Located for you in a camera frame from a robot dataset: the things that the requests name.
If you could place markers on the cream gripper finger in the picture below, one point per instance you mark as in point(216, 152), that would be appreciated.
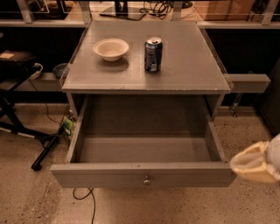
point(258, 174)
point(251, 157)

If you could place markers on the grey top drawer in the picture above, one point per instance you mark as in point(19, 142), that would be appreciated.
point(133, 141)

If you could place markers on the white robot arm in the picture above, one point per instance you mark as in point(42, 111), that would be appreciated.
point(272, 157)

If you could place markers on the grey drawer cabinet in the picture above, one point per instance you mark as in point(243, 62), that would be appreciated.
point(188, 65)

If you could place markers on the blue soda can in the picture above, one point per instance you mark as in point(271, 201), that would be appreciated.
point(153, 48)

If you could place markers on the cardboard box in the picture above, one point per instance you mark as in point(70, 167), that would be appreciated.
point(223, 10)

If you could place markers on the white paper bowl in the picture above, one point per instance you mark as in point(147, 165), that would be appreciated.
point(111, 49)

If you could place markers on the green chip bag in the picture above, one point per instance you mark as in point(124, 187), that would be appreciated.
point(68, 126)

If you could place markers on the black monitor stand base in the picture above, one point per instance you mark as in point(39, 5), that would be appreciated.
point(121, 10)

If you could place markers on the grey bowl on shelf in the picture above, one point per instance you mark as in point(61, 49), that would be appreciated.
point(60, 69)

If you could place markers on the white bowl on shelf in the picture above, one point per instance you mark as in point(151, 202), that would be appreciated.
point(36, 71)

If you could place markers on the black stand with legs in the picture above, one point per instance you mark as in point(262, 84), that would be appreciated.
point(15, 69)

